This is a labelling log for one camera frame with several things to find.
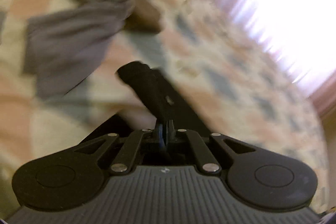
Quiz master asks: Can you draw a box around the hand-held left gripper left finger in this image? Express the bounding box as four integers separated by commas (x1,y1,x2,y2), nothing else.
73,120,166,174

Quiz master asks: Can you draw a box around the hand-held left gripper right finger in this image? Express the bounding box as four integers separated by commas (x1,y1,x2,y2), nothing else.
166,120,257,174

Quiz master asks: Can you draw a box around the black garment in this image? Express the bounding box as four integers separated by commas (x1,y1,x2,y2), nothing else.
84,61,210,141

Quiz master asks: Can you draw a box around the checked pastel quilt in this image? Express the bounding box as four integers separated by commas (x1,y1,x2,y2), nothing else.
0,0,328,215

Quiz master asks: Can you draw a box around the grey garment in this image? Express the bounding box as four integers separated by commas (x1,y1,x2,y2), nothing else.
23,0,137,99

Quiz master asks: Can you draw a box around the pink curtain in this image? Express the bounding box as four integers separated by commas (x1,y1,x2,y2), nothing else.
184,0,336,119

